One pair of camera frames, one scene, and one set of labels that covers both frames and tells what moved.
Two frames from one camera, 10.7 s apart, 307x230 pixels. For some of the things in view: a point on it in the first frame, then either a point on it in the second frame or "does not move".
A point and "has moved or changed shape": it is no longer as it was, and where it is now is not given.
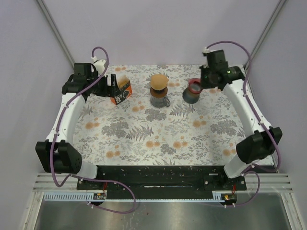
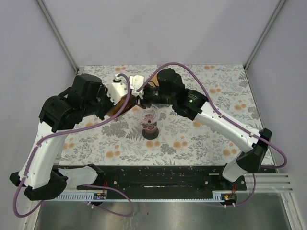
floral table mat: (156, 126) does not move
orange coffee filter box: (123, 93) has moved or changed shape
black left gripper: (112, 90) → (103, 91)
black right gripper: (204, 85) → (143, 101)
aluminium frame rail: (56, 32) does not move
